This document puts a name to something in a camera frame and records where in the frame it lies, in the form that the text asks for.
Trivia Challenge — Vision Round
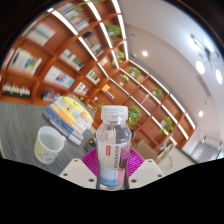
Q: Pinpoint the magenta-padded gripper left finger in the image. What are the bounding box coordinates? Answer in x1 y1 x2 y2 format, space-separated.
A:
59 147 100 190

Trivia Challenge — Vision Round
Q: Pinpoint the dark office chair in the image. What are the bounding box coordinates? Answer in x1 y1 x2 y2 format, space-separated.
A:
129 127 137 141

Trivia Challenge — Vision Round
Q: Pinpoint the dark book stack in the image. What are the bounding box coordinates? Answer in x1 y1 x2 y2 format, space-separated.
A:
84 134 98 153

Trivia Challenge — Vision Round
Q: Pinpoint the beige chair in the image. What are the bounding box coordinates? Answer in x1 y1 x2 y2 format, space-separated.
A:
134 141 159 161

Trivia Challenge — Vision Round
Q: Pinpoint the grey curtain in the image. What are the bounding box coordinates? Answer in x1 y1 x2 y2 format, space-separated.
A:
189 134 224 163

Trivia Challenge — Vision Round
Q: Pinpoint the clear plastic water bottle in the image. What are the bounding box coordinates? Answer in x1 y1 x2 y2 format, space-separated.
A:
95 105 133 191

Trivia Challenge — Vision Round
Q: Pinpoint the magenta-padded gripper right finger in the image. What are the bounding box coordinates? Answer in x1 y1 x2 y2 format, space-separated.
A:
127 147 166 190

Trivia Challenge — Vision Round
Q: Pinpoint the branching ceiling lamp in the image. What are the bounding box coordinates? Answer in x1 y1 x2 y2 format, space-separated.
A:
189 33 224 86

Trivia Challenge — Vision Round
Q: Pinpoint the yellow striped white mug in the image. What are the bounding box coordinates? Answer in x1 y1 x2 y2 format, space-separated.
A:
33 125 67 165

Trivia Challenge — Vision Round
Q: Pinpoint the wooden artist mannequin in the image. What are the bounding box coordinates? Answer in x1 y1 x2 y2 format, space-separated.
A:
155 134 178 165

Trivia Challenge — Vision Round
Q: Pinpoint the colourful book stack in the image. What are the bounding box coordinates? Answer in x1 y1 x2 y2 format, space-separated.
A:
43 95 94 146

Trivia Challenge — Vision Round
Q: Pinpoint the wooden bookshelf unit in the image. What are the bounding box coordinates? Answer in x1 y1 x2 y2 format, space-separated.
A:
0 0 198 151

